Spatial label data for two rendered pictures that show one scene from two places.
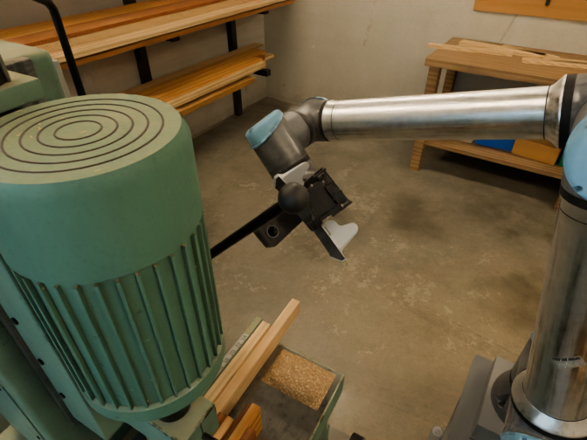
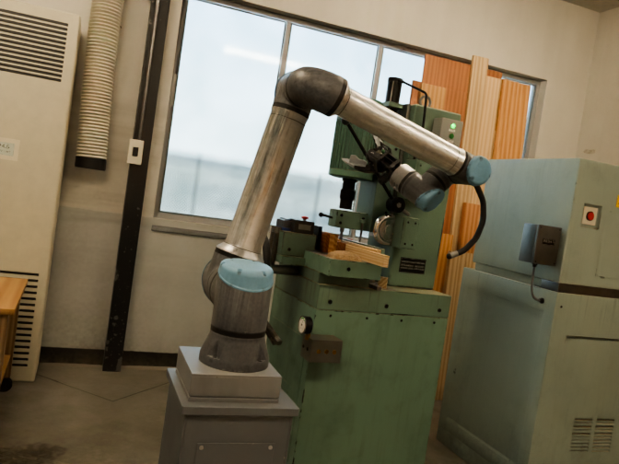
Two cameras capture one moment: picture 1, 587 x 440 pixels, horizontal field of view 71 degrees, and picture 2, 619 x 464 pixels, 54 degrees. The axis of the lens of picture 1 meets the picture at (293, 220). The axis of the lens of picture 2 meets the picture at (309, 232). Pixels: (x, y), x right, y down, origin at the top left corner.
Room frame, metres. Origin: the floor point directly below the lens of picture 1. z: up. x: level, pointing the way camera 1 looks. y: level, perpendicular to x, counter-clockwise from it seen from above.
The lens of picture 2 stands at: (1.66, -1.84, 1.09)
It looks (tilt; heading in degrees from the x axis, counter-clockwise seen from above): 3 degrees down; 127
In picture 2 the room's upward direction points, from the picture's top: 9 degrees clockwise
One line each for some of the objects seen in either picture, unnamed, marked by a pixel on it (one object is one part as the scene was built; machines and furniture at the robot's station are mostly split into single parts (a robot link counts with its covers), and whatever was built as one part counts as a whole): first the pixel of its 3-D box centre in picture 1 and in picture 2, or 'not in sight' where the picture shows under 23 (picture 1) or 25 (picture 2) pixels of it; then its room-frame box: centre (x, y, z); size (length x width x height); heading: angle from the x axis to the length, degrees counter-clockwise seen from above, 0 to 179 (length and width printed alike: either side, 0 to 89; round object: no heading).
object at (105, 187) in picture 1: (125, 267); (356, 139); (0.31, 0.17, 1.35); 0.18 x 0.18 x 0.31
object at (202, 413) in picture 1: (169, 413); (347, 221); (0.32, 0.19, 1.03); 0.14 x 0.07 x 0.09; 60
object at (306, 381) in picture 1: (299, 374); (344, 254); (0.46, -0.01, 0.91); 0.12 x 0.09 x 0.03; 60
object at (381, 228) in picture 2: not in sight; (387, 229); (0.48, 0.23, 1.02); 0.12 x 0.03 x 0.12; 60
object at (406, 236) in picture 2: not in sight; (403, 232); (0.54, 0.26, 1.02); 0.09 x 0.07 x 0.12; 150
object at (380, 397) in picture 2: not in sight; (344, 386); (0.37, 0.28, 0.36); 0.58 x 0.45 x 0.71; 60
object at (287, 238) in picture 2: not in sight; (292, 242); (0.19, 0.02, 0.92); 0.15 x 0.13 x 0.09; 150
